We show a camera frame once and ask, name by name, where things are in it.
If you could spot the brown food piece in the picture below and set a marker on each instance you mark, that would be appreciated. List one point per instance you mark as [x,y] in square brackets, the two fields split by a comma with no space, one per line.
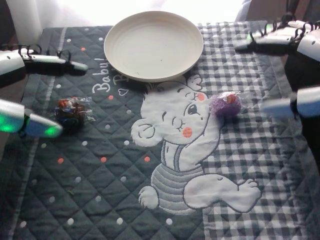
[71,113]

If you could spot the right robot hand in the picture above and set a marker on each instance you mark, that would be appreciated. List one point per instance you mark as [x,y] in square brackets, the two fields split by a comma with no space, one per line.
[310,45]

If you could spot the white round bowl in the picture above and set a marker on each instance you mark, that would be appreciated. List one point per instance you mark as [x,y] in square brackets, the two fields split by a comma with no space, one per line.
[152,47]

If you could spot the grey quilt with printed bear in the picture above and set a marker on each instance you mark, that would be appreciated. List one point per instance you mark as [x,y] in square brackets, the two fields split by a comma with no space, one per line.
[100,175]

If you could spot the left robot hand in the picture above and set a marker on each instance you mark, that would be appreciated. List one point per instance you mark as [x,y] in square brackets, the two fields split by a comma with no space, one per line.
[12,60]

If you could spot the purple candy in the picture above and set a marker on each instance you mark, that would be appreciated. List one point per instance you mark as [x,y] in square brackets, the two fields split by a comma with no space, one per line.
[223,106]

